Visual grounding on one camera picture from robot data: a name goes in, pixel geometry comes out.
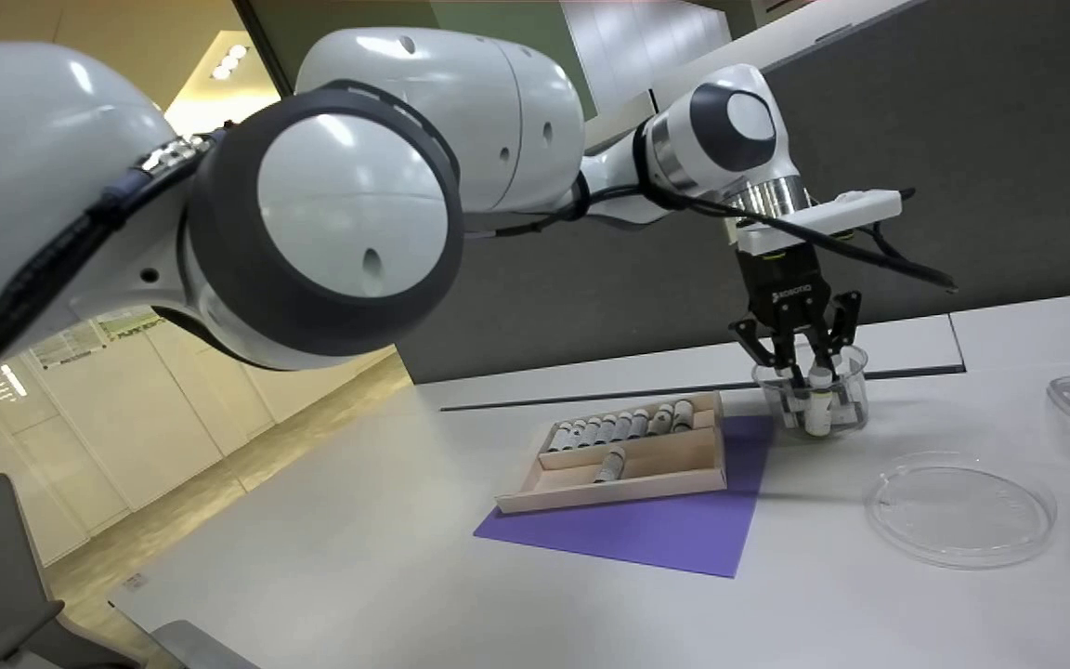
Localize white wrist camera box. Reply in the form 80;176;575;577
725;185;907;261

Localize lone white vial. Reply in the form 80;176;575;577
596;446;633;489

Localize clear glass beaker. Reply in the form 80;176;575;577
752;341;872;438

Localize wall poster blue header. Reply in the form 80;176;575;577
93;310;166;346

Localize wooden compartment tray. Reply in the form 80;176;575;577
493;389;733;515

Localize grey fabric desk partition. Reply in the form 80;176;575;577
399;0;1070;388

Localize green square building column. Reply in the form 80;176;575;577
234;0;598;83

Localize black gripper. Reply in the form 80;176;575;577
733;243;865;394

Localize wall poster dark header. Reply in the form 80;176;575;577
31;322;108;370

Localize clear petri dish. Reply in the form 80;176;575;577
862;456;1064;574

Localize purple paper mat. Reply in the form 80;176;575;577
473;414;784;582

